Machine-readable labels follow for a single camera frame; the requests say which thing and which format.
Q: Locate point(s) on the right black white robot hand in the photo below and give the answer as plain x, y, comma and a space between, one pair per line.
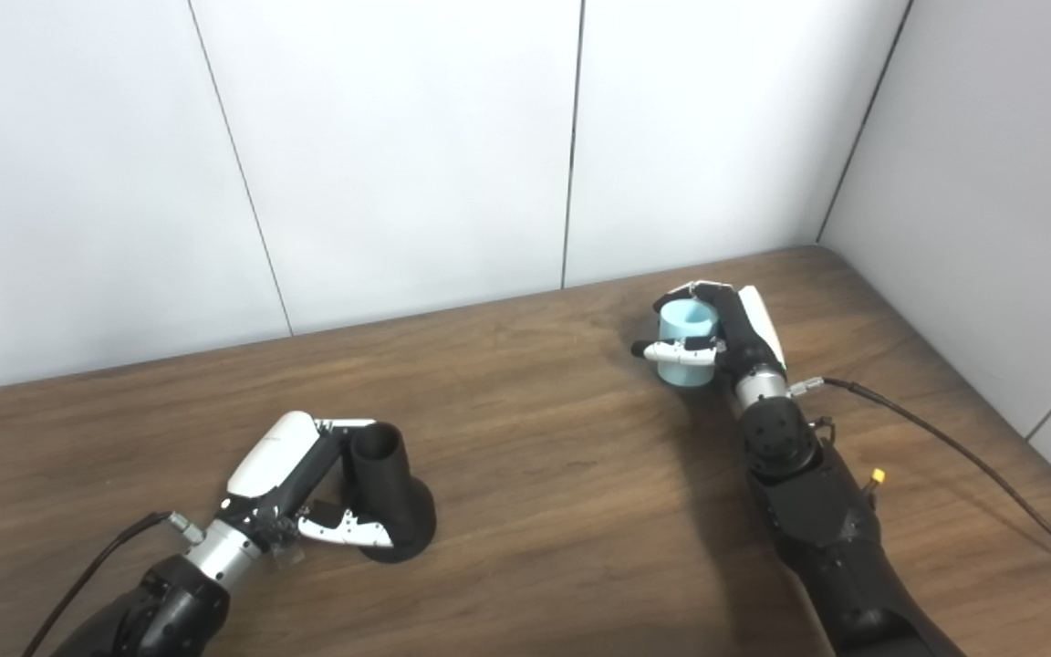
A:
749, 333

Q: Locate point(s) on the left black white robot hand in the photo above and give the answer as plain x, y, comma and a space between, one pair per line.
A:
279, 465

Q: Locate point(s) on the black flared nozzle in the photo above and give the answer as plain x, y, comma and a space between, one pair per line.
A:
393, 502

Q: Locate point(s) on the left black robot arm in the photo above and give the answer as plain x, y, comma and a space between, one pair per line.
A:
161, 602

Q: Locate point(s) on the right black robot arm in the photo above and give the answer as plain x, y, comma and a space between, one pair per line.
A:
817, 520

